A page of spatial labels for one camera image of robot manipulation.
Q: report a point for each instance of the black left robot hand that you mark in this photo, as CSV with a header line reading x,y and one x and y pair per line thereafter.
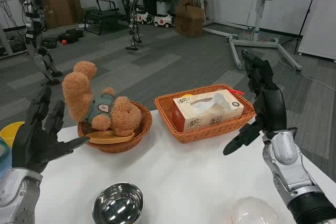
x,y
34,145

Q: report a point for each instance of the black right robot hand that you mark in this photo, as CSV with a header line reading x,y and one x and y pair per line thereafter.
x,y
270,108

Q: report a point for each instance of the white plastic bowl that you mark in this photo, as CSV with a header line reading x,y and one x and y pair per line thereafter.
x,y
254,212

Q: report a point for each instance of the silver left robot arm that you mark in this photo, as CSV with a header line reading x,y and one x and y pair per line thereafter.
x,y
18,197

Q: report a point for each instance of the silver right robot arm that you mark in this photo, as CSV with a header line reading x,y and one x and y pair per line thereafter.
x,y
291,171

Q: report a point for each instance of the shiny steel bowl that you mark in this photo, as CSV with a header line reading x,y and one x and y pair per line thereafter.
x,y
118,205

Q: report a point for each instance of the teal plastic item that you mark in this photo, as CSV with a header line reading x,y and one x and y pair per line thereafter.
x,y
4,153

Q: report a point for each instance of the red tag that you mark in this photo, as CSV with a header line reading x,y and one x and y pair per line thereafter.
x,y
237,92

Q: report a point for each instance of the rectangular wicker basket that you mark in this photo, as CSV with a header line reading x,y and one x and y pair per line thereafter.
x,y
210,134

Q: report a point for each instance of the brown teddy bear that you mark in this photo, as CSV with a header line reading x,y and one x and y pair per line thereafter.
x,y
78,93

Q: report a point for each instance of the beige tissue box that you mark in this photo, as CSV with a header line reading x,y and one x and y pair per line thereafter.
x,y
199,119

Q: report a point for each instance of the orange plastic plate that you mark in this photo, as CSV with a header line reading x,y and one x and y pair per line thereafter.
x,y
110,138

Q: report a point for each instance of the small yellow object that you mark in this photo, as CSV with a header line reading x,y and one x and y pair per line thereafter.
x,y
187,95

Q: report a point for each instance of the white board panel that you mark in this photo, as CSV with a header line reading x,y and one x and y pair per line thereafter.
x,y
320,24

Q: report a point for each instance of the white hoist stand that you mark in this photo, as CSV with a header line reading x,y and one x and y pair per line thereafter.
x,y
258,11

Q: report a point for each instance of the black tripod stand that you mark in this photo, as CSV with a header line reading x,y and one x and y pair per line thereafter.
x,y
309,9

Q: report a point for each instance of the round wicker basket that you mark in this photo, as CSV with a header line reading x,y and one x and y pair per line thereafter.
x,y
141,127

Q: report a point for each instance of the black tyres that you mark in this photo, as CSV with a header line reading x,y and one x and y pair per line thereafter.
x,y
71,35

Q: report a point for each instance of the white desk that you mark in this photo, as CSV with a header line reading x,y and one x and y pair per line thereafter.
x,y
4,32

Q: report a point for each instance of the stacked brown cardboard boxes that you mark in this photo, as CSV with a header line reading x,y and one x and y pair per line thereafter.
x,y
189,22

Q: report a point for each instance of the silver humanoid robot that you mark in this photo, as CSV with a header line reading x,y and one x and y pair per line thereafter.
x,y
32,19

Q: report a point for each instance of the white toy car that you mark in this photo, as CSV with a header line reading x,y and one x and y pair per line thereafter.
x,y
164,20
144,17

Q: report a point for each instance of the large brown cardboard box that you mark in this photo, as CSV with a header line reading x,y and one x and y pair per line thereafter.
x,y
61,6

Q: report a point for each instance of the black folding bench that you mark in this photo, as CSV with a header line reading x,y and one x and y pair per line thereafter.
x,y
105,19

